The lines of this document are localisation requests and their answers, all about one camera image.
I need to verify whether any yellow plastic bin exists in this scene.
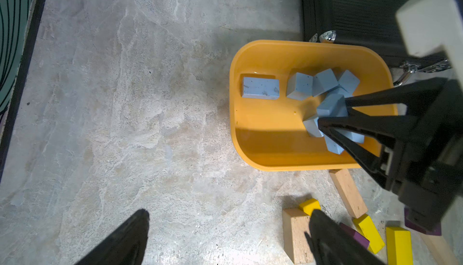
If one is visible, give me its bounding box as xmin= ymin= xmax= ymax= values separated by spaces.
xmin=229 ymin=40 xmax=393 ymax=172

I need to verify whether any yellow long block left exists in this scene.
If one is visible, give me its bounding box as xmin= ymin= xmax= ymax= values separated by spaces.
xmin=299 ymin=198 xmax=321 ymax=216

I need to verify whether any black ribbed case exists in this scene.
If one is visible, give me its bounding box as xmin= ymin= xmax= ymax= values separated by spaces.
xmin=301 ymin=0 xmax=451 ymax=85

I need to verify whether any natural wood block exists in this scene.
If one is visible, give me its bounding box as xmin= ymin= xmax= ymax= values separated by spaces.
xmin=419 ymin=233 xmax=459 ymax=265
xmin=282 ymin=208 xmax=314 ymax=265
xmin=329 ymin=169 xmax=368 ymax=218

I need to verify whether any light blue block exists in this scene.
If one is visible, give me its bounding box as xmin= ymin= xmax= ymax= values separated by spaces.
xmin=303 ymin=115 xmax=324 ymax=138
xmin=242 ymin=77 xmax=280 ymax=100
xmin=317 ymin=94 xmax=348 ymax=117

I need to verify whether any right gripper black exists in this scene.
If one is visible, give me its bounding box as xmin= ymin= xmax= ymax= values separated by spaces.
xmin=318 ymin=78 xmax=463 ymax=231

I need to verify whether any purple cube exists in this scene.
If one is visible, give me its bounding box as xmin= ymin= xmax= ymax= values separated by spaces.
xmin=339 ymin=223 xmax=370 ymax=249
xmin=403 ymin=206 xmax=443 ymax=237

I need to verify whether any yellow block centre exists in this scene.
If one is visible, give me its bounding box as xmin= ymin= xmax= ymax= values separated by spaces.
xmin=353 ymin=214 xmax=385 ymax=254

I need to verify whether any natural wood block left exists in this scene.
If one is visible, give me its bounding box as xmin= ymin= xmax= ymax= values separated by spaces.
xmin=282 ymin=208 xmax=314 ymax=265

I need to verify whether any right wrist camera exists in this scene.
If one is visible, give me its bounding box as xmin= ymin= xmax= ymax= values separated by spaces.
xmin=395 ymin=0 xmax=463 ymax=84

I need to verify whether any purple cube centre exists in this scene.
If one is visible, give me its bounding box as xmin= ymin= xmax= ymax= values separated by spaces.
xmin=339 ymin=223 xmax=370 ymax=249

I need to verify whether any light blue cube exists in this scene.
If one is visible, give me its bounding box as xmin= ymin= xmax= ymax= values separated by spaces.
xmin=340 ymin=129 xmax=365 ymax=144
xmin=324 ymin=135 xmax=344 ymax=155
xmin=337 ymin=70 xmax=361 ymax=95
xmin=286 ymin=72 xmax=313 ymax=101
xmin=312 ymin=68 xmax=339 ymax=97

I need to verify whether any purple cube right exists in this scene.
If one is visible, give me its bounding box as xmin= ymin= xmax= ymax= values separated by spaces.
xmin=403 ymin=206 xmax=443 ymax=237

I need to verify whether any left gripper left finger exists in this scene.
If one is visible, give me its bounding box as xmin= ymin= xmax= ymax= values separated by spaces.
xmin=77 ymin=209 xmax=150 ymax=265

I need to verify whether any natural wood block right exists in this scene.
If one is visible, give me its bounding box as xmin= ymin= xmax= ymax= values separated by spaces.
xmin=419 ymin=233 xmax=459 ymax=265

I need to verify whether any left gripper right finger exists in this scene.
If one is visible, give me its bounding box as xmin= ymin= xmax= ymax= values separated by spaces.
xmin=305 ymin=210 xmax=383 ymax=265

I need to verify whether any natural wood block upper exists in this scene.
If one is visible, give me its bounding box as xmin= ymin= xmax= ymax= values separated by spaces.
xmin=329 ymin=169 xmax=368 ymax=218

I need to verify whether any yellow long block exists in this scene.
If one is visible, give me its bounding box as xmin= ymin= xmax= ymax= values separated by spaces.
xmin=299 ymin=198 xmax=321 ymax=216
xmin=385 ymin=220 xmax=414 ymax=265

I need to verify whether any yellow long block right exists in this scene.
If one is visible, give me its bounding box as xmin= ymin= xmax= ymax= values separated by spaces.
xmin=385 ymin=220 xmax=414 ymax=265

